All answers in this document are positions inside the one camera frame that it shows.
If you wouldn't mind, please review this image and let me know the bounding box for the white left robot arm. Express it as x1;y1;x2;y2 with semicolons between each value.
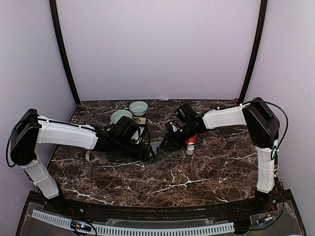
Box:
5;109;156;214

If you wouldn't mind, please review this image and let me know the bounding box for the teal striped ceramic bowl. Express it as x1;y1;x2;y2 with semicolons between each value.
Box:
110;110;133;124

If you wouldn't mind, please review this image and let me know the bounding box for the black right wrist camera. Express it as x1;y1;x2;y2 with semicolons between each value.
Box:
175;103;197;123

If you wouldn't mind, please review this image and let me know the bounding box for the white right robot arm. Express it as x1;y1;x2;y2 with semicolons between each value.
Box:
159;97;284;194

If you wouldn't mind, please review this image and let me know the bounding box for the black right frame post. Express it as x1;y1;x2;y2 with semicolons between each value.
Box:
238;0;268;103

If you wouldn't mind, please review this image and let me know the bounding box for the orange bottle with grey lid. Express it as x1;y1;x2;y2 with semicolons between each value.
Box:
186;135;197;146

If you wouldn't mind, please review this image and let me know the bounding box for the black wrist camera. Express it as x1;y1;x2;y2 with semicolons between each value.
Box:
114;116;141;142
175;103;197;123

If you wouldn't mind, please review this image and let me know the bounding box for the beige printed ceramic mug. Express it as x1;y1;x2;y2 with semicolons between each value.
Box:
85;150;109;164

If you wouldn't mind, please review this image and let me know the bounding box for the black left frame post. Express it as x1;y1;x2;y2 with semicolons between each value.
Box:
49;0;81;106

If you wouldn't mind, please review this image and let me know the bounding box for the square floral ceramic plate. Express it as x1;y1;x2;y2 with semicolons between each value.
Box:
132;117;147;144

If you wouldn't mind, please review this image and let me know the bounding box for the black frame post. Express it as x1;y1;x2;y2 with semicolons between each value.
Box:
238;0;268;103
49;0;81;106

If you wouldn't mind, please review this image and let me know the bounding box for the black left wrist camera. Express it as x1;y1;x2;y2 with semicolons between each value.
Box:
114;116;141;142

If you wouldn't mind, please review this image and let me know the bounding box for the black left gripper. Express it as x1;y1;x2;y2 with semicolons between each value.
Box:
115;138;156;163

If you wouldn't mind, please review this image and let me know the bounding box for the small white pill bottle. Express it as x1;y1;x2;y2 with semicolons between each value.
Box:
187;143;195;155

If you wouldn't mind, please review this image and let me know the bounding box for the clear plastic pill organizer box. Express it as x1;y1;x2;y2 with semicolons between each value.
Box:
150;141;161;154

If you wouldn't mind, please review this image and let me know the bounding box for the white slotted cable duct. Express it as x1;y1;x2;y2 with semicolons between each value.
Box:
31;209;235;236

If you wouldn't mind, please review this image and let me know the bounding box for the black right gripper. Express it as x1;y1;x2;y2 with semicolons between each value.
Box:
159;122;198;151

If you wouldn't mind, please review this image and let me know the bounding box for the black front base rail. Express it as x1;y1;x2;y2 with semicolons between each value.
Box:
24;189;293;222

